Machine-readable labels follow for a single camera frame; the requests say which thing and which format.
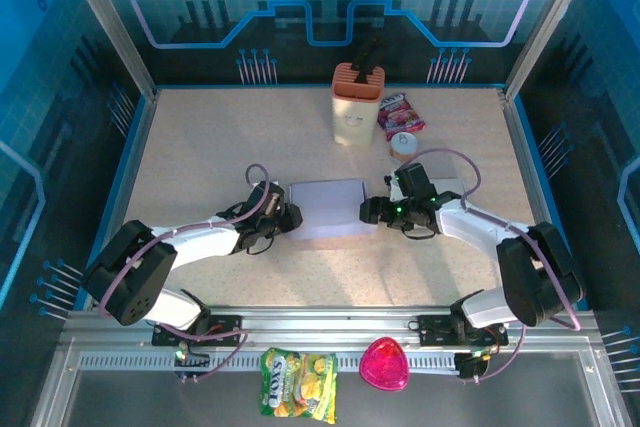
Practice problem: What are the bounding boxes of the slotted grey cable duct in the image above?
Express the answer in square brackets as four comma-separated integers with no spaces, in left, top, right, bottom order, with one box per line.
[79,352,464,372]

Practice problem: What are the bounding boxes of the aluminium frame post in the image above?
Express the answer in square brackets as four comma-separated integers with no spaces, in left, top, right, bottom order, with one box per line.
[54,0,160,104]
[502,0,587,101]

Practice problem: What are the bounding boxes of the lilac paper box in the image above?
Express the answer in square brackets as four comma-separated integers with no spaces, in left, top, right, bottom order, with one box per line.
[288,177,380,242]

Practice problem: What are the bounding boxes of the pink heart-shaped container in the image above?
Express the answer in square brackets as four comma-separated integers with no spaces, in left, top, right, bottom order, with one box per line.
[358,336,411,393]

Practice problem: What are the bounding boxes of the green yellow candy bag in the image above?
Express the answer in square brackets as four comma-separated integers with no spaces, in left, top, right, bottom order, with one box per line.
[258,346,339,424]

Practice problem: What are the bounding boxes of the black knife handle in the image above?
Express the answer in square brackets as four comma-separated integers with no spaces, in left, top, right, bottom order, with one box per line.
[352,36,384,84]

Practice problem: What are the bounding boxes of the beige knife block orange top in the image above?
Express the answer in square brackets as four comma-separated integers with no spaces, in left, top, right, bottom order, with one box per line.
[329,62,386,149]

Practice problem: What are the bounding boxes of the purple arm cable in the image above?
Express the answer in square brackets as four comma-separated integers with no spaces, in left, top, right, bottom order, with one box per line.
[389,147,581,382]
[97,163,274,379]

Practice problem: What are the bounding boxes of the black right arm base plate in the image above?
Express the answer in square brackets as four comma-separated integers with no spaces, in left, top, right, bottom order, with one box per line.
[417,314,509,347]

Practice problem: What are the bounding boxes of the small pull-tab can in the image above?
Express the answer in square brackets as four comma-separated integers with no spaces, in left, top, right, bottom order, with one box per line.
[388,131,419,164]

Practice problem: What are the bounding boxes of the red purple candy packet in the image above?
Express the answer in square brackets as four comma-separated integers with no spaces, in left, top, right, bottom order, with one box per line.
[377,93,426,142]

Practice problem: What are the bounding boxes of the small black circuit board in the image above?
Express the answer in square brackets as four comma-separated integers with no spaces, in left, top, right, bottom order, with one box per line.
[453,350,494,382]
[172,346,211,382]

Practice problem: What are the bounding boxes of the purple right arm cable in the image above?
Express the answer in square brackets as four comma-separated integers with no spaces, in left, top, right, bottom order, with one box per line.
[389,147,581,382]

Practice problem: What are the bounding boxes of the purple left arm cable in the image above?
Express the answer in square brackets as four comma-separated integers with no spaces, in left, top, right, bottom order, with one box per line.
[97,163,274,379]

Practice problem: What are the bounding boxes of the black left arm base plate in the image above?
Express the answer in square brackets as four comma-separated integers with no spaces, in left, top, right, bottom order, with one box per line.
[151,314,244,348]

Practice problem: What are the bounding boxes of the aluminium table rail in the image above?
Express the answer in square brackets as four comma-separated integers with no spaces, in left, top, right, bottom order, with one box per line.
[59,307,601,354]

